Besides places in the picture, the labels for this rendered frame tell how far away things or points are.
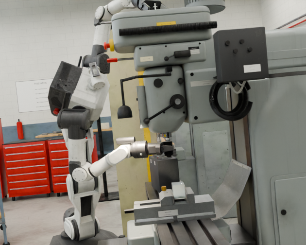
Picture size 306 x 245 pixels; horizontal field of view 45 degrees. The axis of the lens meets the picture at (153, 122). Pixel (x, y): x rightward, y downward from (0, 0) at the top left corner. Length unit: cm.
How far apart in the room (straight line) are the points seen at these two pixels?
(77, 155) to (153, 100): 50
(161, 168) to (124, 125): 155
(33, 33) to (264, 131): 997
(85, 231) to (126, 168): 124
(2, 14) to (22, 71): 168
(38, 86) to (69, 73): 906
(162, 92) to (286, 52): 63
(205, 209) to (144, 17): 90
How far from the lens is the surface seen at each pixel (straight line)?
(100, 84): 194
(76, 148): 193
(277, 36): 190
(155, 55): 173
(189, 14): 178
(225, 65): 152
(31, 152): 664
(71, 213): 270
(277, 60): 188
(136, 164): 359
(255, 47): 157
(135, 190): 364
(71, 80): 203
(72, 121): 190
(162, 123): 175
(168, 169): 207
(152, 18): 175
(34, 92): 1112
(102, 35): 221
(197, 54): 176
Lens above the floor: 146
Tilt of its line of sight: 3 degrees down
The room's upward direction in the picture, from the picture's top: 6 degrees counter-clockwise
